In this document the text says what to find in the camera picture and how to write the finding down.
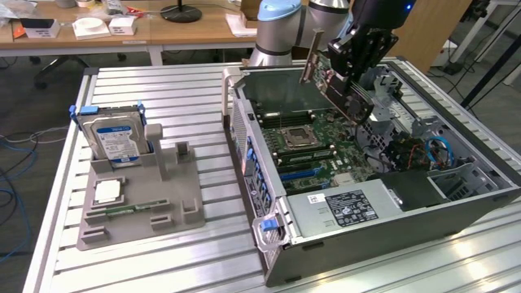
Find grey parts rack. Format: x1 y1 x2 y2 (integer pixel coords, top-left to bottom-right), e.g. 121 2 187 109
76 123 208 251

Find blue floor cable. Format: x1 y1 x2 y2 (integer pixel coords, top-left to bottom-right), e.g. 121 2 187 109
0 139 39 263

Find clear plastic bag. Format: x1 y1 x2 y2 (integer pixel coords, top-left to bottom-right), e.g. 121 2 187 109
0 0 40 20

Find white paper sheets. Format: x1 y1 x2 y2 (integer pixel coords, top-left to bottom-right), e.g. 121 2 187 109
225 13 260 38

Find blue disk wire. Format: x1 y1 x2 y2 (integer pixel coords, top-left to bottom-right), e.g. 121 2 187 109
424 136 456 169

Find silver CPU chip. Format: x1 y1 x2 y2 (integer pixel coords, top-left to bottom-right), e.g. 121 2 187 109
93 180 123 204

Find red and white packet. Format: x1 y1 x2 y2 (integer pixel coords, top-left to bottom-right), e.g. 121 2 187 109
124 5 149 18

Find white box with round hole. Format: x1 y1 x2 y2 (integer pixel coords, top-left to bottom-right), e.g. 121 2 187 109
72 16 112 41

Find blue expansion slot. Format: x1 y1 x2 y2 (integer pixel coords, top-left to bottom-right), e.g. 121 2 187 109
280 168 317 181

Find brown wooden cabinet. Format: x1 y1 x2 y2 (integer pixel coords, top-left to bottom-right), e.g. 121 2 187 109
353 0 474 74

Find green motherboard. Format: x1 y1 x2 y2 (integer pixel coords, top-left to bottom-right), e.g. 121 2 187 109
255 106 380 196

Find wooden desk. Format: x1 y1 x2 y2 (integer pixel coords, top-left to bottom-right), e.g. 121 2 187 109
0 0 152 67
149 0 372 67

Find white labelled box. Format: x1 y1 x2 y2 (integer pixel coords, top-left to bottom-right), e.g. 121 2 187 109
108 15 139 37

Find black round lamp base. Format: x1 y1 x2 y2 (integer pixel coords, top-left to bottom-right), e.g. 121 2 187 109
160 0 204 23

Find grey packet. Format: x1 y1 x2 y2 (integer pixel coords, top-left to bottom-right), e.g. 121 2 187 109
101 0 125 15

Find white desk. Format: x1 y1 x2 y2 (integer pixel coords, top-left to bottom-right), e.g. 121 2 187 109
446 0 521 62

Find green RAM stick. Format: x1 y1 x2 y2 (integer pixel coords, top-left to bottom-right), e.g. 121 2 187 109
105 203 152 215

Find hard disk in blue caddy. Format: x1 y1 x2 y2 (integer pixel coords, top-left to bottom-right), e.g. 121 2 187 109
68 100 148 168

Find open grey PC case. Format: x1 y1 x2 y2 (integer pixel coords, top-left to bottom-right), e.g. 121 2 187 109
221 56 521 288

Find black expansion slot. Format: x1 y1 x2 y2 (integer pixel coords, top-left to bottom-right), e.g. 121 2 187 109
277 161 313 173

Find white floor cable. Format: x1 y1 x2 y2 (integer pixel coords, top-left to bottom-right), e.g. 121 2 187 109
3 126 68 144

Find silver chipset heatsink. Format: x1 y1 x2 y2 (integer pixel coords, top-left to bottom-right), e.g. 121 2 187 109
332 173 360 186

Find black slanted stand pole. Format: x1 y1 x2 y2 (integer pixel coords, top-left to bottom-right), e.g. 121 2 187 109
460 0 521 108

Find black floor box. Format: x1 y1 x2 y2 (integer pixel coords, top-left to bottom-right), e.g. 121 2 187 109
441 62 464 76

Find black office chair base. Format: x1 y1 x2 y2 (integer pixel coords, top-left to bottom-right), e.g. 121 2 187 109
32 54 93 90

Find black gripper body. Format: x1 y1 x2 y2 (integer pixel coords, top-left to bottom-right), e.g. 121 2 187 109
349 0 417 37

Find metal CPU socket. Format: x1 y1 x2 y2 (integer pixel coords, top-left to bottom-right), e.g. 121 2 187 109
283 126 321 150

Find green graphics card black cooler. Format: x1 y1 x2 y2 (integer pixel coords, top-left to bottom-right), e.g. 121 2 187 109
299 27 375 125

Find white box with black lid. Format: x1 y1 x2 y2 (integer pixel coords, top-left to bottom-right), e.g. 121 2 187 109
19 17 61 40

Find brown cardboard box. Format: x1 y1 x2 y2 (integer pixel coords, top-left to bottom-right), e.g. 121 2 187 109
239 0 261 21

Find grey power supply unit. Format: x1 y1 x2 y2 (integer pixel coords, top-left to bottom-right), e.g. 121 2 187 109
287 178 404 239

